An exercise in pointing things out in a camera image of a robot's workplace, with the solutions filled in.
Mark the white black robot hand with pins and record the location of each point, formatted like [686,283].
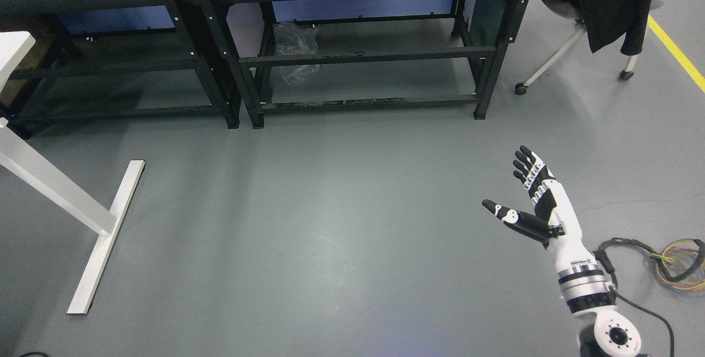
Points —
[554,218]

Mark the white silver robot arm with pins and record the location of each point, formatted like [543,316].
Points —
[603,330]

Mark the black metal shelf rack right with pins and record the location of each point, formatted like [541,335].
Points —
[364,31]

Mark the black metal shelf rack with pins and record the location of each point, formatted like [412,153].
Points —
[364,31]
[74,76]

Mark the black metal shelf rack left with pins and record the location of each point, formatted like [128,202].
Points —
[74,76]

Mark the grey office chair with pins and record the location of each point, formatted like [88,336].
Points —
[569,9]

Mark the clear plastic bag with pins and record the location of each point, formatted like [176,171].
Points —
[291,40]

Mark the white table leg frame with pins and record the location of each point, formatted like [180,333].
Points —
[28,164]

